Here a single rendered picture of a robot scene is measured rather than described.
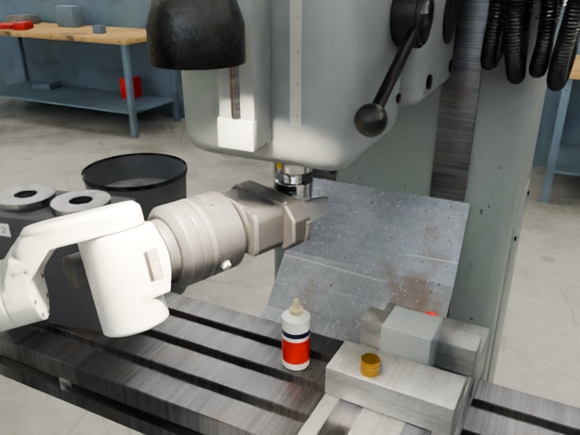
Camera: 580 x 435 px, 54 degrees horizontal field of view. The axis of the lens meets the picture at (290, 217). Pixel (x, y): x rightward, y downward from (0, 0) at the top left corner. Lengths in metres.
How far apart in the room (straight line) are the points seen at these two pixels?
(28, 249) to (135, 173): 2.44
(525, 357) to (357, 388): 1.98
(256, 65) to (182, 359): 0.50
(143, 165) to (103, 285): 2.42
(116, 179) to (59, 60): 4.26
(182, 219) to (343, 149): 0.17
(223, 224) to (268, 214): 0.06
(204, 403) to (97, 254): 0.33
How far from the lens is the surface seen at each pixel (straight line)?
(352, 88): 0.55
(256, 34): 0.54
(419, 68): 0.72
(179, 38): 0.42
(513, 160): 1.00
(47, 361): 0.96
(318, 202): 0.68
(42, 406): 2.41
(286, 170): 0.66
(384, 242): 1.05
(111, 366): 0.90
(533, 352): 2.68
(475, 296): 1.11
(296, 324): 0.81
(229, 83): 0.55
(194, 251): 0.57
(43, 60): 7.30
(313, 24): 0.54
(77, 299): 0.96
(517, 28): 0.77
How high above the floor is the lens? 1.51
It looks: 24 degrees down
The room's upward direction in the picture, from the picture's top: straight up
